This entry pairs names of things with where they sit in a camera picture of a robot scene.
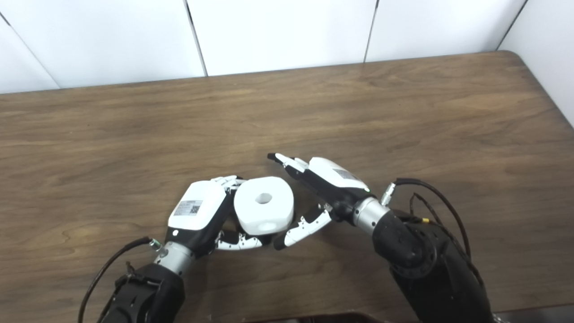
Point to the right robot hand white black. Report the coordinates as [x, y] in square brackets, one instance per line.
[334, 184]

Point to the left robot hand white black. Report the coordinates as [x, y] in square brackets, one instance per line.
[197, 217]

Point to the round white piece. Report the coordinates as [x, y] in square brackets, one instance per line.
[264, 204]

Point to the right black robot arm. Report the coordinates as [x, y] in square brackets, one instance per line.
[426, 260]

